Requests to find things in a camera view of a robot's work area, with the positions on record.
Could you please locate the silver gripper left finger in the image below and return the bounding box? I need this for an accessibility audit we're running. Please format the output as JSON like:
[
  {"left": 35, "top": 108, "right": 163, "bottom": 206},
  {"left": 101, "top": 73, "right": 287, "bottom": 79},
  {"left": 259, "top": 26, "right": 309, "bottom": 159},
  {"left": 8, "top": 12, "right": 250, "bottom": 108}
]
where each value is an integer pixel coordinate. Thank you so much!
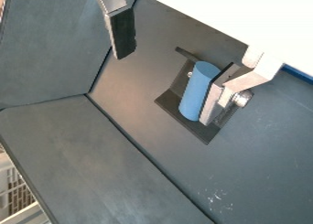
[{"left": 96, "top": 0, "right": 136, "bottom": 59}]

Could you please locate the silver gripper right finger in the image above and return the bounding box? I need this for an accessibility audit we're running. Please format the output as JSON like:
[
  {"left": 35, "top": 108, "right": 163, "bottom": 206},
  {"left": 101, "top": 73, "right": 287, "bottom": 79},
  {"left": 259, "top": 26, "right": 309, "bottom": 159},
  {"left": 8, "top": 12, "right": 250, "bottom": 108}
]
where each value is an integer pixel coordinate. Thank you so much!
[{"left": 199, "top": 48, "right": 282, "bottom": 125}]

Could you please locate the light blue oval cylinder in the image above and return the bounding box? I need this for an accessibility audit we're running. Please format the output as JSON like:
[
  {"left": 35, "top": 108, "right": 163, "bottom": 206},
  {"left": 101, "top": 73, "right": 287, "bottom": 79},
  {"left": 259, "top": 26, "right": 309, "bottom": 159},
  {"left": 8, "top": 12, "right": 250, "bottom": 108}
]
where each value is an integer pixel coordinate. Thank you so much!
[{"left": 178, "top": 61, "right": 221, "bottom": 122}]

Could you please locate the black curved fixture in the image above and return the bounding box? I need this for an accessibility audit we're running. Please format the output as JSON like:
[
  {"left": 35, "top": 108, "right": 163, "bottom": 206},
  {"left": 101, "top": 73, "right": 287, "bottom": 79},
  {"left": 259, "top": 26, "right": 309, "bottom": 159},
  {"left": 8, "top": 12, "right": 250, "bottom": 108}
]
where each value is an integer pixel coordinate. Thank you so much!
[{"left": 155, "top": 47, "right": 238, "bottom": 144}]

